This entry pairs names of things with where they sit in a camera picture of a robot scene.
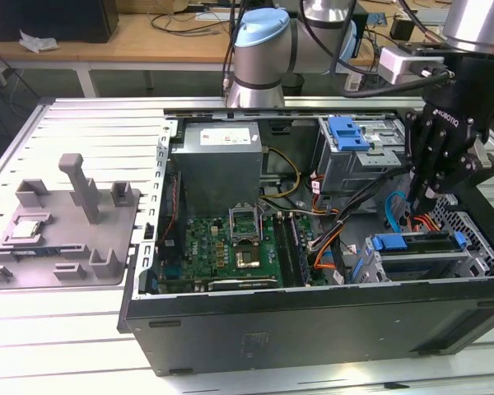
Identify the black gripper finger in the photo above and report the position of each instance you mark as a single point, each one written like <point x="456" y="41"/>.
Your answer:
<point x="424" y="156"/>
<point x="469" y="168"/>

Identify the hard disk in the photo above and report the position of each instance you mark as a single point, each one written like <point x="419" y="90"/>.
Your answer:
<point x="389" y="243"/>

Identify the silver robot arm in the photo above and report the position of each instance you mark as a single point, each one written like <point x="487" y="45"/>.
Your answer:
<point x="263" y="61"/>

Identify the metal disk bay cage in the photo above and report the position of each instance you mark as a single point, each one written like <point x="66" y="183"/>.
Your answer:
<point x="428" y="257"/>

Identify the metal optical drive cage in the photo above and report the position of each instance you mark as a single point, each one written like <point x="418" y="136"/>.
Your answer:
<point x="354" y="173"/>

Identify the blue drive latch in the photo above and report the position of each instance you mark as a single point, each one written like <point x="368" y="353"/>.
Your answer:
<point x="346" y="127"/>

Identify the small black box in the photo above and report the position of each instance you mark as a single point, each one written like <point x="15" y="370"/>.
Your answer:
<point x="401" y="28"/>

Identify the black waste bin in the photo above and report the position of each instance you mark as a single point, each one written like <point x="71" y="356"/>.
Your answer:
<point x="292" y="84"/>

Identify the installed RAM stick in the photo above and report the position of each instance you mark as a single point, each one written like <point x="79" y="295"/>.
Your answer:
<point x="300" y="247"/>

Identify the black RAM slot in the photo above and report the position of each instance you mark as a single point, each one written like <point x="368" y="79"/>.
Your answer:
<point x="289" y="251"/>
<point x="281" y="247"/>

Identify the black PC case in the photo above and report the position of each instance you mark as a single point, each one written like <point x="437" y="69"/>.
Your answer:
<point x="313" y="329"/>

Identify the silver power supply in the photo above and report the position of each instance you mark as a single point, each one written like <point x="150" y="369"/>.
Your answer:
<point x="214" y="173"/>

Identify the black graphics card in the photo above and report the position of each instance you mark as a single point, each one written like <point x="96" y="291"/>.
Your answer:
<point x="243" y="284"/>

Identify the green motherboard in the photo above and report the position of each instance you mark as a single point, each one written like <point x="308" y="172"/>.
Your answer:
<point x="206" y="243"/>

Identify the white keyboard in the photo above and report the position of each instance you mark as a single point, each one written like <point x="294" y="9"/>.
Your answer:
<point x="214" y="16"/>

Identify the black case fan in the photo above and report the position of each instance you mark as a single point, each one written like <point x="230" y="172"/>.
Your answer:
<point x="171" y="205"/>

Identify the wooden desk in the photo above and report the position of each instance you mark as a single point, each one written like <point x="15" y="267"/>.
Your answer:
<point x="127" y="45"/>

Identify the grey parts rack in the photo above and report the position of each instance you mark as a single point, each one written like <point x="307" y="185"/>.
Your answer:
<point x="66" y="247"/>

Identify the spare RAM stick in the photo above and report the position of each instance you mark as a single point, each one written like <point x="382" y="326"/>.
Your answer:
<point x="37" y="250"/>

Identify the large black box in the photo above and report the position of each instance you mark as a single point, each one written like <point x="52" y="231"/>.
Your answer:
<point x="45" y="20"/>

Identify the crumpled white plastic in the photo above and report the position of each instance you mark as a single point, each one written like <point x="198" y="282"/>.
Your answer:
<point x="37" y="43"/>

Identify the silver CPU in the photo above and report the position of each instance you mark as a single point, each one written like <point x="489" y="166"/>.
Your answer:
<point x="26" y="229"/>

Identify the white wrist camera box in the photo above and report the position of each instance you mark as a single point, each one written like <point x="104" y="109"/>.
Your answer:
<point x="399" y="66"/>

